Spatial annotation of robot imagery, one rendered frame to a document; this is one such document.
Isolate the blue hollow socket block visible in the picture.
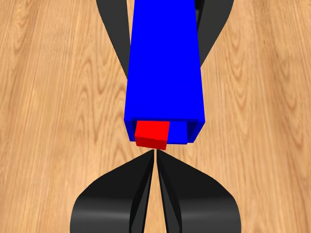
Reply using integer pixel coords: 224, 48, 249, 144
123, 0, 206, 146

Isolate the thin red peg bar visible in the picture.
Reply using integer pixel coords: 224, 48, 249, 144
134, 120, 171, 150

